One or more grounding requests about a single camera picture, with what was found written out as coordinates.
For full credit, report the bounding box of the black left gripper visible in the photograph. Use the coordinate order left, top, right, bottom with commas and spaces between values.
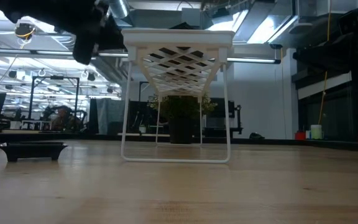
50, 0, 127, 65

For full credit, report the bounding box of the small black square plate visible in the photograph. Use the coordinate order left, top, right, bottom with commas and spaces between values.
169, 22, 193, 30
0, 141, 68, 163

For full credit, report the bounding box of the white lattice rack shelf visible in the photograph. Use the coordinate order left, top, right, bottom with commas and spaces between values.
120, 29, 236, 164

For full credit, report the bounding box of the long ceiling light bar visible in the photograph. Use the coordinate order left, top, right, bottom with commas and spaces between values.
227, 57, 282, 64
0, 48, 129, 58

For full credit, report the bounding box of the grey green partition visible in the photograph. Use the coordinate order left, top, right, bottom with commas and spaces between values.
88, 98, 127, 134

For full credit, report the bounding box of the green cup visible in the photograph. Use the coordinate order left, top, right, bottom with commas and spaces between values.
310, 124, 324, 140

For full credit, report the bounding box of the grey ceiling box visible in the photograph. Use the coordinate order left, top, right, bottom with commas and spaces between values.
181, 7, 202, 26

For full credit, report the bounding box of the person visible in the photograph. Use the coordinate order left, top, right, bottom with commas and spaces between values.
50, 108, 76, 131

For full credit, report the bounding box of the green potted plant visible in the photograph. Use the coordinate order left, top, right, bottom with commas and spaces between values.
147, 92, 219, 144

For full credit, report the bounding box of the black screen on stand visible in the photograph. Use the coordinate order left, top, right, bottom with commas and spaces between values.
208, 98, 244, 129

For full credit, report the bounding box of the thin yellow cable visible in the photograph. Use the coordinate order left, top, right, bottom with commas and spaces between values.
318, 0, 331, 126

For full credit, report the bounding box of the black stand frame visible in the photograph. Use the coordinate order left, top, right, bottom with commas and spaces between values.
28, 75, 81, 131

